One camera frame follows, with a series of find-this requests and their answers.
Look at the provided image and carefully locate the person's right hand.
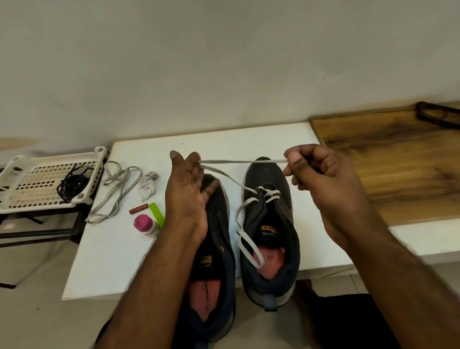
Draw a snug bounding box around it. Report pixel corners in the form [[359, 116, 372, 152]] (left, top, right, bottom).
[[282, 144, 380, 250]]

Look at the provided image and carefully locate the person's left hand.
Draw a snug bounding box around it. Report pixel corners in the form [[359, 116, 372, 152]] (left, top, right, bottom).
[[164, 150, 221, 243]]

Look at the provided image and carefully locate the grey shoelaces bundle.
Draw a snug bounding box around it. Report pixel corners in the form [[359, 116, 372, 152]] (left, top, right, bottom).
[[85, 160, 161, 224]]

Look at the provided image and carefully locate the grey shoelace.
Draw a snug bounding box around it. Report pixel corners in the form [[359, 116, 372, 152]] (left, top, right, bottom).
[[199, 158, 290, 270]]

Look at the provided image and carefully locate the dark sneaker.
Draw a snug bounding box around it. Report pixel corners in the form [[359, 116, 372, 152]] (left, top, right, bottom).
[[233, 157, 302, 313], [172, 173, 238, 349]]

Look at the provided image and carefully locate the black shoelace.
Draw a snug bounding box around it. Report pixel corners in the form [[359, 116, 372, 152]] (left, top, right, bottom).
[[56, 167, 90, 204], [63, 162, 96, 195]]

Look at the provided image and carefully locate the person's right forearm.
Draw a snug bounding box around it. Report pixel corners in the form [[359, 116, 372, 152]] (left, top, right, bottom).
[[345, 223, 460, 349]]

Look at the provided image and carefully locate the person's left forearm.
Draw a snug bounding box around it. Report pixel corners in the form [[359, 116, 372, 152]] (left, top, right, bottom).
[[93, 229, 209, 349]]

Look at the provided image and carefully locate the green marker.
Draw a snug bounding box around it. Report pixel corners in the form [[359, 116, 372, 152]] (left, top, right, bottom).
[[147, 202, 166, 231]]

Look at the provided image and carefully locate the pink capped white bottle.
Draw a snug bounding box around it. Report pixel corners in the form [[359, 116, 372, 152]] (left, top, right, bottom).
[[133, 213, 159, 237]]

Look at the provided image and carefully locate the wooden board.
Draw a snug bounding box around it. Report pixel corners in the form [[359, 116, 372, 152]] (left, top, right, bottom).
[[309, 105, 460, 228]]

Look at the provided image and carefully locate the white perforated plastic tray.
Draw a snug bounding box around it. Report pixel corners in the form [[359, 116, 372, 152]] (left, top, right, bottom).
[[0, 146, 109, 216]]

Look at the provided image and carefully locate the black metal rack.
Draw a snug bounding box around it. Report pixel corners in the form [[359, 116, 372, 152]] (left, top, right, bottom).
[[0, 162, 107, 290]]

